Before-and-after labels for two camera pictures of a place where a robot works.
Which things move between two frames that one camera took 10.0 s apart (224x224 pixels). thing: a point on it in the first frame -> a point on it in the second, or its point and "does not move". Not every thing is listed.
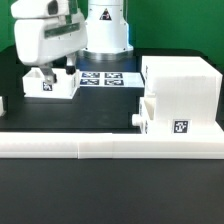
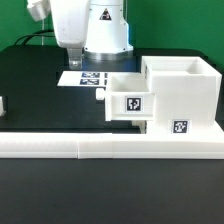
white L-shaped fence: [85, 145] does not move
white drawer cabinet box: [188, 94] does not move
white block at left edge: [2, 111] does not move
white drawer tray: [65, 86] -> [127, 97]
